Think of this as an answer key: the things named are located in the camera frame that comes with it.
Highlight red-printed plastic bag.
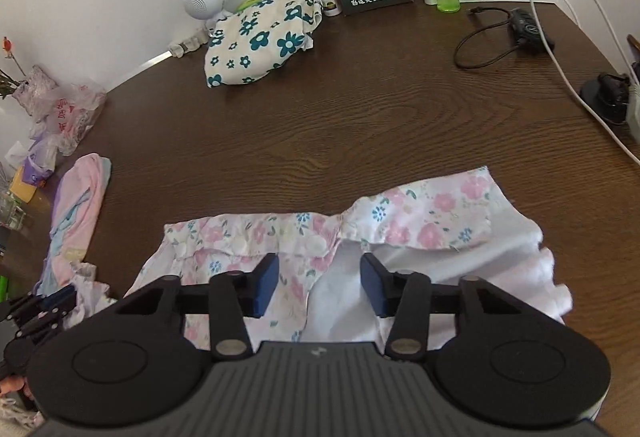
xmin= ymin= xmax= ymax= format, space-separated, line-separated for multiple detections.
xmin=29 ymin=81 xmax=107 ymax=156

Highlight white blue-flowered garment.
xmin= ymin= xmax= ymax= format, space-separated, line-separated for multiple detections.
xmin=204 ymin=0 xmax=324 ymax=88

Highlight person's left hand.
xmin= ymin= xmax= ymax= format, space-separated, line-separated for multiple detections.
xmin=0 ymin=376 xmax=27 ymax=399

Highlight black phone stand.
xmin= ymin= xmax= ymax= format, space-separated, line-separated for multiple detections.
xmin=579 ymin=72 xmax=632 ymax=124

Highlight black corded device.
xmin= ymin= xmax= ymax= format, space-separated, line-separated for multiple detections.
xmin=453 ymin=6 xmax=557 ymax=70

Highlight clear glass jar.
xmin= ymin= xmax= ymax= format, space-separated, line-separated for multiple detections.
xmin=0 ymin=187 xmax=27 ymax=232

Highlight plain pink garment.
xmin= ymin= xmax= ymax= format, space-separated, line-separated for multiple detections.
xmin=40 ymin=154 xmax=112 ymax=295

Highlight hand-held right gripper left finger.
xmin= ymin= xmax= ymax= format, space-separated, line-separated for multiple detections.
xmin=116 ymin=253 xmax=279 ymax=360

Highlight small-flowered pink garment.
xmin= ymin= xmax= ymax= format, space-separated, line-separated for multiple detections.
xmin=122 ymin=165 xmax=573 ymax=352

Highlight pale purple garment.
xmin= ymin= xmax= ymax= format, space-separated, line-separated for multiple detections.
xmin=67 ymin=261 xmax=119 ymax=319

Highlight purple and yellow packet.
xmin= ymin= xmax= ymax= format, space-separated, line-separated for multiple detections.
xmin=9 ymin=151 xmax=58 ymax=204

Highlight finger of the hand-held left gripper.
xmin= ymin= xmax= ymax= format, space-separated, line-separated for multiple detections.
xmin=14 ymin=312 xmax=68 ymax=339
xmin=0 ymin=286 xmax=77 ymax=319

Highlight wrapped artificial flowers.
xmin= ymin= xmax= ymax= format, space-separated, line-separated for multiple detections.
xmin=0 ymin=36 xmax=52 ymax=114

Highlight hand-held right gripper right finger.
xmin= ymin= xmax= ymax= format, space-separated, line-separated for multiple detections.
xmin=361 ymin=253 xmax=526 ymax=360

